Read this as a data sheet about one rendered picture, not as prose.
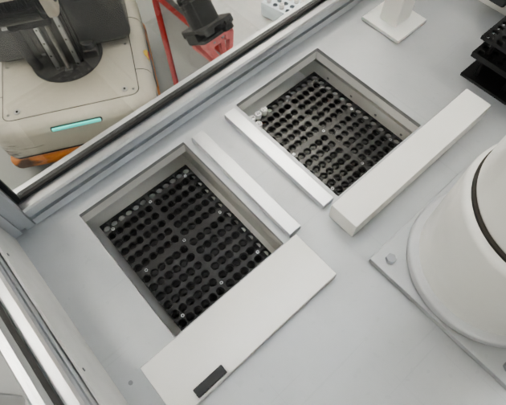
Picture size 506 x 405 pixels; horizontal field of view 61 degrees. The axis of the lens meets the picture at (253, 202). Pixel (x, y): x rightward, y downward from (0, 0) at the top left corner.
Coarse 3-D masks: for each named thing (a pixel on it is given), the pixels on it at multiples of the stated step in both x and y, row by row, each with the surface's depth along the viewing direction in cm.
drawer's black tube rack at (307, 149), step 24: (312, 96) 81; (336, 96) 81; (264, 120) 79; (288, 120) 79; (312, 120) 79; (336, 120) 79; (360, 120) 82; (288, 144) 76; (312, 144) 76; (336, 144) 76; (360, 144) 76; (384, 144) 76; (312, 168) 74; (336, 168) 77; (360, 168) 74; (336, 192) 72
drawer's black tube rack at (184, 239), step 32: (192, 192) 72; (128, 224) 74; (160, 224) 74; (192, 224) 73; (224, 224) 70; (128, 256) 67; (160, 256) 67; (192, 256) 70; (224, 256) 67; (256, 256) 68; (160, 288) 65; (192, 288) 68; (224, 288) 65; (192, 320) 66
